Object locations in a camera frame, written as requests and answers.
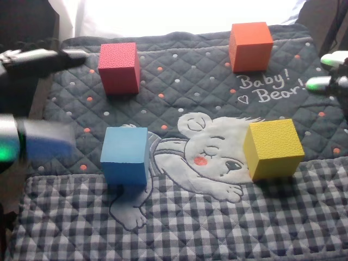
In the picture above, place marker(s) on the orange foam cube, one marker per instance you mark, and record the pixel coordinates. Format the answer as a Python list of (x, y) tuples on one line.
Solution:
[(250, 47)]

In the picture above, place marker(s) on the blue foam cube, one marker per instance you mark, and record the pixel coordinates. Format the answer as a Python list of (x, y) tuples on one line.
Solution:
[(123, 152)]

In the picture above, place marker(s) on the red foam cube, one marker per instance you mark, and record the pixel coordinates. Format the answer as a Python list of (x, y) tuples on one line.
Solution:
[(118, 69)]

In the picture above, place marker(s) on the yellow foam cube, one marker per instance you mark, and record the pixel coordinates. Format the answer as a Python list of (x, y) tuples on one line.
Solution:
[(274, 150)]

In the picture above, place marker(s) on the grey quilt with bear print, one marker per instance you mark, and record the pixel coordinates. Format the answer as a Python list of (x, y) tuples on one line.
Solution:
[(190, 212)]

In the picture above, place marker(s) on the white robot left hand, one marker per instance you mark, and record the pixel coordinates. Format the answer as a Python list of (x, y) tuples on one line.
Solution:
[(40, 61)]

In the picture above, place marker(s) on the dark stand pole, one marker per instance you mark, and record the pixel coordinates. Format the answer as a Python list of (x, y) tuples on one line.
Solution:
[(330, 27)]

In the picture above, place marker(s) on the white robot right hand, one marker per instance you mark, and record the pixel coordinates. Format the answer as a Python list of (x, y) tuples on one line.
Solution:
[(316, 84)]

